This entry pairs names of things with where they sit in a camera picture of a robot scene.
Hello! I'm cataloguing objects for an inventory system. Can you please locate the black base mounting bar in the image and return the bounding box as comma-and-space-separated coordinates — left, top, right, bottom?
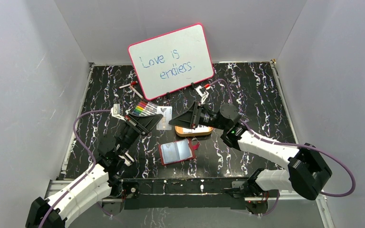
93, 178, 279, 215

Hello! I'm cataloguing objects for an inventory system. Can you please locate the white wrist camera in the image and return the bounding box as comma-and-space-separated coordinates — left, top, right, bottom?
195, 84, 209, 104
110, 104, 125, 121

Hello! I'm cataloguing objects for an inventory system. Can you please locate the red card holder wallet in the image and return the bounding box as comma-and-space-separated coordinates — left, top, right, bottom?
159, 138, 200, 166

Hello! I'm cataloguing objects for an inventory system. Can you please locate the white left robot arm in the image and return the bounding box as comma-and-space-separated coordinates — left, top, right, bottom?
25, 114, 163, 228

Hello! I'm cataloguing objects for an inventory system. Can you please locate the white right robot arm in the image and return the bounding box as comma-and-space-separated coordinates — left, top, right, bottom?
169, 102, 332, 200

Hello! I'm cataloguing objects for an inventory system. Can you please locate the pink framed whiteboard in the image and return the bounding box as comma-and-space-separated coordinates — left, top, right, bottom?
128, 23, 214, 100

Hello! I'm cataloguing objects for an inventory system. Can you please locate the pack of coloured markers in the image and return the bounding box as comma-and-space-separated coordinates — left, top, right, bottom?
130, 101, 158, 116

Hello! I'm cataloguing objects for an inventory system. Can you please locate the orange card tray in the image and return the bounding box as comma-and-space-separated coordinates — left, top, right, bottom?
175, 125, 214, 137

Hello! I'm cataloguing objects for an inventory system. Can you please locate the white whiteboard eraser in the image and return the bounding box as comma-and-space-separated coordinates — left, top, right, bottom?
119, 152, 135, 166

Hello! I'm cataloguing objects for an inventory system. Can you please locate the red capped white marker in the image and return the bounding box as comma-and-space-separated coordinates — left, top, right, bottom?
119, 81, 138, 89

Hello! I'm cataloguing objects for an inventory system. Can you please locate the stack of silver cards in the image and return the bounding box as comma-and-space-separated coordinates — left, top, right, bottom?
182, 125, 213, 133

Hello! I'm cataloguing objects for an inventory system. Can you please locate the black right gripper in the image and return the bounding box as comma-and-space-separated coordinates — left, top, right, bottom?
169, 101, 228, 131

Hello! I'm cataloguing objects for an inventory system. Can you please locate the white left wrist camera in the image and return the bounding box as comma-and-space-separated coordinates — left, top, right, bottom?
110, 104, 125, 121

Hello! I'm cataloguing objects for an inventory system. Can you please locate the white marker pen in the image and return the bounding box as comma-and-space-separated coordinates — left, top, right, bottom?
129, 85, 143, 99

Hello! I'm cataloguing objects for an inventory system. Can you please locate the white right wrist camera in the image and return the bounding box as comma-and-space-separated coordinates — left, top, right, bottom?
195, 84, 209, 104

